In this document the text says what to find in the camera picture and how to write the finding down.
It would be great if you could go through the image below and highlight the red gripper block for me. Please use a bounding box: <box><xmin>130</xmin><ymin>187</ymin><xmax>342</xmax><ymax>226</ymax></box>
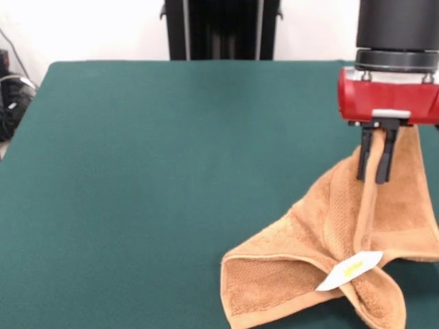
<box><xmin>335</xmin><ymin>66</ymin><xmax>439</xmax><ymax>184</ymax></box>

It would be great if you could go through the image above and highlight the tan terry towel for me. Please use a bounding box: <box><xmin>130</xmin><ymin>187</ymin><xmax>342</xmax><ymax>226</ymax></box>
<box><xmin>219</xmin><ymin>125</ymin><xmax>439</xmax><ymax>329</ymax></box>

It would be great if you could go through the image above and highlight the dark green table cloth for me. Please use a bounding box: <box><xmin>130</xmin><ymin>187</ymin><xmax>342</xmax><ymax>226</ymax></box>
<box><xmin>0</xmin><ymin>60</ymin><xmax>439</xmax><ymax>329</ymax></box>

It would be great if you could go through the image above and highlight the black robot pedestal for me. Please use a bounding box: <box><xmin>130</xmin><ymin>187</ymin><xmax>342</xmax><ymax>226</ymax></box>
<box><xmin>159</xmin><ymin>0</ymin><xmax>284</xmax><ymax>62</ymax></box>

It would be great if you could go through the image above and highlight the grey cable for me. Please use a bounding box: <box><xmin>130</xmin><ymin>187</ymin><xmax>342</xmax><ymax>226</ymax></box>
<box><xmin>0</xmin><ymin>27</ymin><xmax>38</xmax><ymax>93</ymax></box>

